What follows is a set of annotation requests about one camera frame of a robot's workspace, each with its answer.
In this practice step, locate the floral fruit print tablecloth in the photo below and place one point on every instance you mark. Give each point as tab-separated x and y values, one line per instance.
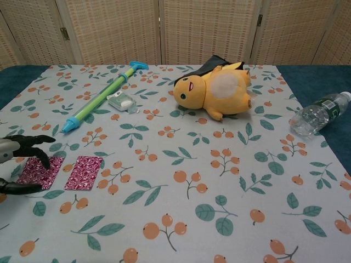
175	191

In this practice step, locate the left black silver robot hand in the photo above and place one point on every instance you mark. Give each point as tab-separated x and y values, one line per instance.
6	150

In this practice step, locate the small green white packet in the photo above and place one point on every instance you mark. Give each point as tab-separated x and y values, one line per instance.
118	100

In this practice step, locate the pink patterned pouch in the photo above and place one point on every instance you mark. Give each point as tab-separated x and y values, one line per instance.
35	175

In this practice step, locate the clear plastic water bottle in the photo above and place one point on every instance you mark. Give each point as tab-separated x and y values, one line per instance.
315	115

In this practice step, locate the green blue water pump toy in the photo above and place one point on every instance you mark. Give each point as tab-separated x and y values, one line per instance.
101	94

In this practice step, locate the woven folding screen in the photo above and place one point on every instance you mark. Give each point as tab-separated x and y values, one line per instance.
115	30

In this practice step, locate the yellow plush toy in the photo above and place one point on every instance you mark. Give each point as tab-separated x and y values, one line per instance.
219	93

